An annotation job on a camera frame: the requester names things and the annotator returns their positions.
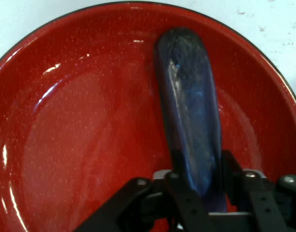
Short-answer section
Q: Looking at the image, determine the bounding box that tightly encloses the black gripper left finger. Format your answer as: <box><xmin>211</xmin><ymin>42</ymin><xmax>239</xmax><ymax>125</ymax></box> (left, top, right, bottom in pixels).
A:
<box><xmin>73</xmin><ymin>149</ymin><xmax>217</xmax><ymax>232</ymax></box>

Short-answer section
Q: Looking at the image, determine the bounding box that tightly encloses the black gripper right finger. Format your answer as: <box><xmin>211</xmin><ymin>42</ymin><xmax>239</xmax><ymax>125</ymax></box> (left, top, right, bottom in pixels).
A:
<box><xmin>220</xmin><ymin>149</ymin><xmax>296</xmax><ymax>232</ymax></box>

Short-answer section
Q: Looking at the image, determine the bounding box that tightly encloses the purple toy eggplant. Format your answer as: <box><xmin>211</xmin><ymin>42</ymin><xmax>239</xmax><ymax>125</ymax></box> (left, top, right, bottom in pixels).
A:
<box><xmin>153</xmin><ymin>27</ymin><xmax>228</xmax><ymax>214</ymax></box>

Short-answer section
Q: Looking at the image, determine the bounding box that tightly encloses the red enamel plate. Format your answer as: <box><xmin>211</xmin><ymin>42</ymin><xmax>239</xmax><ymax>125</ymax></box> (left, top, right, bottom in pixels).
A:
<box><xmin>0</xmin><ymin>1</ymin><xmax>296</xmax><ymax>232</ymax></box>

